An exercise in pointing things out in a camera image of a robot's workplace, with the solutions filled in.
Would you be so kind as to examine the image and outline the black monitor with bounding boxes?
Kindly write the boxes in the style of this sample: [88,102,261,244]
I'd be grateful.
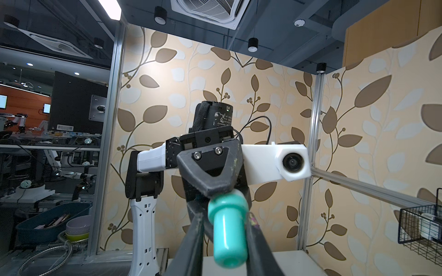
[48,71,108,135]

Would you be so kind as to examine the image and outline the green stamp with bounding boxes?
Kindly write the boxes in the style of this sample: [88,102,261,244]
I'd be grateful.
[208,189,249,269]

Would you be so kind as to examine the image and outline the stacked bowls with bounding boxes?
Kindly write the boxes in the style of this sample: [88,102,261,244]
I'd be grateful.
[66,215,92,242]

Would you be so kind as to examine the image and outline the blue plastic bin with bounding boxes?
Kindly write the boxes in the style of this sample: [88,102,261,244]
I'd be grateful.
[16,202,92,245]

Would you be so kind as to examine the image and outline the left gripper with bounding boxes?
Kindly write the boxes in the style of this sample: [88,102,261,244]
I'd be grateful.
[165,126,252,222]

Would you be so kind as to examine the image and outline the back wire basket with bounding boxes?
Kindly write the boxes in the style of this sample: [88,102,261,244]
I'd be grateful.
[398,187,442,266]

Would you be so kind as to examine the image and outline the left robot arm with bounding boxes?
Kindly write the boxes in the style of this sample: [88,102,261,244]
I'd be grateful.
[125,101,251,276]

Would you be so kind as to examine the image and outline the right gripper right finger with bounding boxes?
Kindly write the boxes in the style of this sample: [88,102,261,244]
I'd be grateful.
[245,212,284,276]

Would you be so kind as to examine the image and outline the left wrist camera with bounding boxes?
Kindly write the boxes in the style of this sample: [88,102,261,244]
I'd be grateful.
[242,143,311,186]

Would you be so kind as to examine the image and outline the metal flexible hose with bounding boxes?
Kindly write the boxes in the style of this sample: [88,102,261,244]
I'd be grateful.
[15,230,87,276]

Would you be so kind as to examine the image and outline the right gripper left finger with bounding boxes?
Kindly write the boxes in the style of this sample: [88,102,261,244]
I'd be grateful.
[165,209,205,276]

